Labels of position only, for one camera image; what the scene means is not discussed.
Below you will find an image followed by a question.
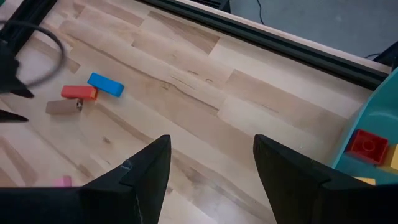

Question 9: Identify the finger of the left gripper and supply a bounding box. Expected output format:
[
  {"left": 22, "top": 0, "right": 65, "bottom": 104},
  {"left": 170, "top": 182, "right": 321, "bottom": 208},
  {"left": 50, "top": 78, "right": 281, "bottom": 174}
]
[
  {"left": 0, "top": 109, "right": 29, "bottom": 123},
  {"left": 0, "top": 74, "right": 35, "bottom": 99}
]

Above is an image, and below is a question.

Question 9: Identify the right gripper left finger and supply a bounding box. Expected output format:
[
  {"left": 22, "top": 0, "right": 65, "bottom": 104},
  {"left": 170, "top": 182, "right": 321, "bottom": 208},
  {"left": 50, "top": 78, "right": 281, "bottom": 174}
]
[{"left": 0, "top": 134, "right": 172, "bottom": 224}]

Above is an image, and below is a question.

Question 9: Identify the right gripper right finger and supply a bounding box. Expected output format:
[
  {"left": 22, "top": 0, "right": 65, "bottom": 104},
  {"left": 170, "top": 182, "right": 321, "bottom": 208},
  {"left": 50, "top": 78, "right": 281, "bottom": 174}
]
[{"left": 253, "top": 134, "right": 398, "bottom": 224}]

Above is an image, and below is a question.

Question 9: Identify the tan long wooden block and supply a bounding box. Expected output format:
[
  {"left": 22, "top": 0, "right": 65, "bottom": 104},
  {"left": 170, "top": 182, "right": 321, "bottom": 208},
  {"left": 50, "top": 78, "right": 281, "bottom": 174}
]
[{"left": 45, "top": 98, "right": 83, "bottom": 115}]

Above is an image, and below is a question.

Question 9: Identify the red long wooden block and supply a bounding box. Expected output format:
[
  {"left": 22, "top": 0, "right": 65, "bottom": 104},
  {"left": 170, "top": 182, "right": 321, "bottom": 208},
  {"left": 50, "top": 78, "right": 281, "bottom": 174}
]
[{"left": 60, "top": 85, "right": 99, "bottom": 101}]

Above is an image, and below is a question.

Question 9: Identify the pink long wooden block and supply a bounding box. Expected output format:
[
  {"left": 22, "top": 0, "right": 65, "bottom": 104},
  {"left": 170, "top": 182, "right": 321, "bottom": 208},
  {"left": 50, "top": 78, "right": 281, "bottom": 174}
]
[{"left": 53, "top": 175, "right": 73, "bottom": 187}]

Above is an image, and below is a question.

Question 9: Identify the red small toy brick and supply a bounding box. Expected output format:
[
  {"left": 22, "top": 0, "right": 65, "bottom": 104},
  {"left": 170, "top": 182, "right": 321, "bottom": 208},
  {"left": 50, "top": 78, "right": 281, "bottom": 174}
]
[{"left": 345, "top": 129, "right": 389, "bottom": 166}]

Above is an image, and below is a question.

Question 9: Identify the blue long wooden block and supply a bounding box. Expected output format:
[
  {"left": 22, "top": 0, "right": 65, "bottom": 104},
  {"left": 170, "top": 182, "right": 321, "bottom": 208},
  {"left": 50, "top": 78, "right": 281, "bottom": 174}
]
[{"left": 86, "top": 72, "right": 125, "bottom": 98}]

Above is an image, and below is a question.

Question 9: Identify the yellow small toy brick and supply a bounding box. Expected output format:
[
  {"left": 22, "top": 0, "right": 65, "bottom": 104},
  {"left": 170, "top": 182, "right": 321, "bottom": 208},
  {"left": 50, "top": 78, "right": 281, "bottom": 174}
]
[{"left": 377, "top": 144, "right": 398, "bottom": 175}]

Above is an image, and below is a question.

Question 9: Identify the teal plastic bin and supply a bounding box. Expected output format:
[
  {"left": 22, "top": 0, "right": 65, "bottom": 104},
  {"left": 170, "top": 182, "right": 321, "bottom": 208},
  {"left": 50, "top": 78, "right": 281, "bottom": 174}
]
[{"left": 331, "top": 67, "right": 398, "bottom": 187}]

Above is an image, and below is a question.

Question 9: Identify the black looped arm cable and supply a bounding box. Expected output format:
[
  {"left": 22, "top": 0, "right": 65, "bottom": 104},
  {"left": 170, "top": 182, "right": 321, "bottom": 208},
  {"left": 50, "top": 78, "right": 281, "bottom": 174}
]
[{"left": 0, "top": 20, "right": 67, "bottom": 88}]

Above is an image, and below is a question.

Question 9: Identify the black aluminium table frame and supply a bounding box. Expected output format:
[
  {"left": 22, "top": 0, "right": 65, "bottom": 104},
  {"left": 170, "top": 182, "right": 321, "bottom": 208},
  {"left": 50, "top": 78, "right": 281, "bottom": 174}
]
[{"left": 0, "top": 0, "right": 392, "bottom": 91}]

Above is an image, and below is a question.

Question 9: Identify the black floor cable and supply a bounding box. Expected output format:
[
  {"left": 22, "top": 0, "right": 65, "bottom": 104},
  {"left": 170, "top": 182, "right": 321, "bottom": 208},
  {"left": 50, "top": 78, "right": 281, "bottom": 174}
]
[{"left": 255, "top": 0, "right": 265, "bottom": 26}]

